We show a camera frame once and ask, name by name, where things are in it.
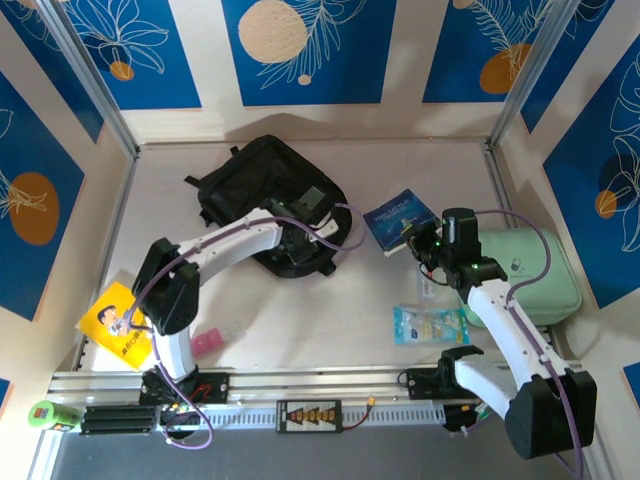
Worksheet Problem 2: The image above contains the blue Little Prince book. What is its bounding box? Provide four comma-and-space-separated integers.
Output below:
363, 188, 441, 259

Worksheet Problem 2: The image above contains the black fabric backpack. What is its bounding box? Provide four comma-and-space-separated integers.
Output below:
183, 133, 357, 279

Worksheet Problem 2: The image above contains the yellow cartoon card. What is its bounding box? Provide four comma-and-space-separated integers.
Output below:
74, 281, 154, 372

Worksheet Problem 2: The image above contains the blue white supplies packet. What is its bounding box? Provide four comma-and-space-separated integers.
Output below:
393, 305, 471, 347

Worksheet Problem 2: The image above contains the mint green zip case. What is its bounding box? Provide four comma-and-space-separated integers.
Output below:
452, 227, 584, 330

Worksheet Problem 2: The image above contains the small white barcode packet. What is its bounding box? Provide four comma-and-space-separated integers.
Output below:
417, 269, 441, 302

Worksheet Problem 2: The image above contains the pink plastic eraser box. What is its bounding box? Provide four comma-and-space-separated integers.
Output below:
189, 327, 225, 356

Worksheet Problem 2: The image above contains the black charging board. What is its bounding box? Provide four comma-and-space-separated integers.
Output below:
276, 399, 345, 434

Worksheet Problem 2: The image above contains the grey metal plate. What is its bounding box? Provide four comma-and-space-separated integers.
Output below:
47, 424, 594, 480

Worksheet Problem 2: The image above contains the black ribbed power block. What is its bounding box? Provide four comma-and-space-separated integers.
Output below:
79, 405, 157, 436

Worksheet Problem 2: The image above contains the green cylindrical can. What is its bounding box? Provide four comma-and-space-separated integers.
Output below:
27, 399, 84, 434

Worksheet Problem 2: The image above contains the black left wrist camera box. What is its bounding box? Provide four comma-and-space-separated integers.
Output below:
295, 185, 331, 220

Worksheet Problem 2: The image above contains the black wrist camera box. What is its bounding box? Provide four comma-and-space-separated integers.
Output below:
441, 207, 482, 246
295, 185, 331, 220

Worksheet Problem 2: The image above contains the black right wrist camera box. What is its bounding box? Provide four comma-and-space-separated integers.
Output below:
441, 207, 482, 246

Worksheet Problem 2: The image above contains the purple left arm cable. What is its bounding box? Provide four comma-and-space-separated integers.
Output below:
130, 202, 367, 451

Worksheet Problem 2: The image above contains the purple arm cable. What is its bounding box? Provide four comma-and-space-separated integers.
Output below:
459, 208, 586, 480
130, 202, 367, 451

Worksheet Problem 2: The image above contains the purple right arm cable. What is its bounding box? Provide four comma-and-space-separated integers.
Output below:
459, 208, 586, 480

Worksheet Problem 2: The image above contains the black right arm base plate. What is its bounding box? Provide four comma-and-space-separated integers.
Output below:
405, 367, 496, 401

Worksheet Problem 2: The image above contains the aluminium mounting rail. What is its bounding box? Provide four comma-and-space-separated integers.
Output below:
47, 367, 586, 402

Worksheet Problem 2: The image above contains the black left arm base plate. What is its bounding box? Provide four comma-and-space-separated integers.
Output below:
138, 370, 231, 407

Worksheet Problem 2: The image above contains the red wire yellow connector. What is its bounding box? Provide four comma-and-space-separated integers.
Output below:
342, 397, 380, 431

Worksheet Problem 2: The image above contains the grey slotted cable duct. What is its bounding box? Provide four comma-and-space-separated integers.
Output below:
159, 402, 446, 429

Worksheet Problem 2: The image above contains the aluminium frame post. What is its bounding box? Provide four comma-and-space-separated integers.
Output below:
37, 0, 140, 159
489, 0, 584, 146

